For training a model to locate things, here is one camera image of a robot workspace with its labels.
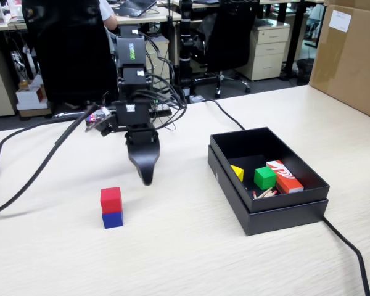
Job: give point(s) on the blue wooden cube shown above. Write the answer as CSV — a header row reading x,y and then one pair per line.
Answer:
x,y
113,220

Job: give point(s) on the black open box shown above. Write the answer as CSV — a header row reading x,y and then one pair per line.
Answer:
x,y
280,220

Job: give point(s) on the large black office chair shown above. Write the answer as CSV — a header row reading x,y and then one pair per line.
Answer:
x,y
68,52

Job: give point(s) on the large brown cardboard box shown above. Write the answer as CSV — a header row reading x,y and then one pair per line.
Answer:
x,y
351,61

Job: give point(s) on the orange white matchbox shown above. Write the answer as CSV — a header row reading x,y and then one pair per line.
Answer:
x,y
286,179

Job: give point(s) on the beige three drawer cabinet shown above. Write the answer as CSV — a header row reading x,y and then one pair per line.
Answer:
x,y
265,52

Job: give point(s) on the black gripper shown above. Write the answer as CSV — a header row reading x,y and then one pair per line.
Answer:
x,y
132,112

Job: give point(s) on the black swivel office chair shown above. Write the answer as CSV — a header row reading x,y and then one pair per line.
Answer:
x,y
228,37

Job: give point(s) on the beige narrow drawer cabinet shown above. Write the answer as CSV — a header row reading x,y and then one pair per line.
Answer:
x,y
160,61

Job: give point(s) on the red wooden cube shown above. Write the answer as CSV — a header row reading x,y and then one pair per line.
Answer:
x,y
111,199

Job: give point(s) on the robot controller board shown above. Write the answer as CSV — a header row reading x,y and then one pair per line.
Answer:
x,y
161,106

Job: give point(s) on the white cardboard box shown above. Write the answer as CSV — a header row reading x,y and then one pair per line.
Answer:
x,y
31,97

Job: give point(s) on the yellow wooden block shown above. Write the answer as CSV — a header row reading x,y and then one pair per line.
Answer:
x,y
238,172

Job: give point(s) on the beige office desk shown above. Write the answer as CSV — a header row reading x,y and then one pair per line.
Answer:
x,y
163,16

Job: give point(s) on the black legged office desk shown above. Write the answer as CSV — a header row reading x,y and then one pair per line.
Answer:
x,y
296,37

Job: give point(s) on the black cardboard box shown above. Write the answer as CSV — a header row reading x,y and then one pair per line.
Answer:
x,y
243,145

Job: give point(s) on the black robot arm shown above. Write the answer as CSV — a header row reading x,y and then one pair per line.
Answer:
x,y
130,52

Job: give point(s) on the red tipped wooden match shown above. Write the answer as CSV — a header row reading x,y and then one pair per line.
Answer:
x,y
269,194
265,192
265,196

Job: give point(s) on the black laptop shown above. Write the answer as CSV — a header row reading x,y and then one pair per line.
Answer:
x,y
132,7

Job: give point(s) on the green wooden cube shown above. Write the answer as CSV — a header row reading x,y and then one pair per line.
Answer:
x,y
264,179

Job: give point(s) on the black trash bin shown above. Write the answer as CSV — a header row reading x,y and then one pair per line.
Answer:
x,y
305,71

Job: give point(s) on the person in white shirt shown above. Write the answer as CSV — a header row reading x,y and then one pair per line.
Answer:
x,y
106,9

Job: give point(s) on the black pole with white bands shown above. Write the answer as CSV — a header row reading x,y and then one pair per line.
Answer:
x,y
185,46

